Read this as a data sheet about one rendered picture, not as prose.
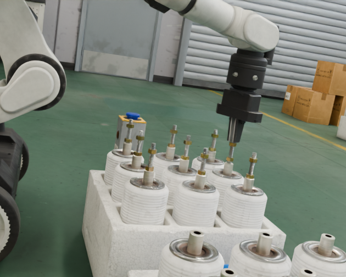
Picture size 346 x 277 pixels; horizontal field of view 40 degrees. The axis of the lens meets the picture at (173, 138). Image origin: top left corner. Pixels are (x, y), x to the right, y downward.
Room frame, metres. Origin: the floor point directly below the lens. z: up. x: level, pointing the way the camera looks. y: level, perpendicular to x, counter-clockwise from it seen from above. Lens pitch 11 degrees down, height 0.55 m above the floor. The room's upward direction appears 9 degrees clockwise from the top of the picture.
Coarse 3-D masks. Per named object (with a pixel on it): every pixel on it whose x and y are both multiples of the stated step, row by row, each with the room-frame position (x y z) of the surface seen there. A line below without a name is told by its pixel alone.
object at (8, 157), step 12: (0, 132) 1.35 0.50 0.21; (12, 132) 1.39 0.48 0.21; (0, 144) 1.30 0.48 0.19; (12, 144) 1.32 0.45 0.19; (0, 156) 1.19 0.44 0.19; (12, 156) 1.21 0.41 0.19; (0, 168) 1.04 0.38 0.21; (12, 168) 1.12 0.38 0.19; (0, 180) 1.00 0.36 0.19; (12, 180) 1.05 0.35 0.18; (12, 192) 1.01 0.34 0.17
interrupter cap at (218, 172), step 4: (212, 172) 1.15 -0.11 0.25; (216, 172) 1.15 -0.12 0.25; (220, 172) 1.16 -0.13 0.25; (232, 172) 1.17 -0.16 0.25; (236, 172) 1.18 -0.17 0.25; (220, 176) 1.12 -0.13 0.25; (224, 176) 1.12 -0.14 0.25; (228, 176) 1.13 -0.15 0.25; (232, 176) 1.13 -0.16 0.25; (236, 176) 1.14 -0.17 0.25; (240, 176) 1.14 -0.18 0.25
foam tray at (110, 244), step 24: (96, 192) 1.09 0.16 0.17; (96, 216) 1.05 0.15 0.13; (168, 216) 0.99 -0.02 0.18; (216, 216) 1.04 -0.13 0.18; (96, 240) 1.02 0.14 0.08; (120, 240) 0.88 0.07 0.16; (144, 240) 0.89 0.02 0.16; (168, 240) 0.91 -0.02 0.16; (216, 240) 0.94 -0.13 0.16; (240, 240) 0.96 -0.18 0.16; (96, 264) 0.98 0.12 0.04; (120, 264) 0.88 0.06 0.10; (144, 264) 0.89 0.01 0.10
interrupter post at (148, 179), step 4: (144, 172) 0.96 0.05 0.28; (148, 172) 0.96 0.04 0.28; (152, 172) 0.96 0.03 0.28; (144, 176) 0.96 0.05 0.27; (148, 176) 0.96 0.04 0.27; (152, 176) 0.96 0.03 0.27; (144, 180) 0.96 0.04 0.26; (148, 180) 0.96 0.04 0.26; (152, 180) 0.96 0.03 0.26; (144, 184) 0.96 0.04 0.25; (148, 184) 0.96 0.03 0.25; (152, 184) 0.97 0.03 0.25
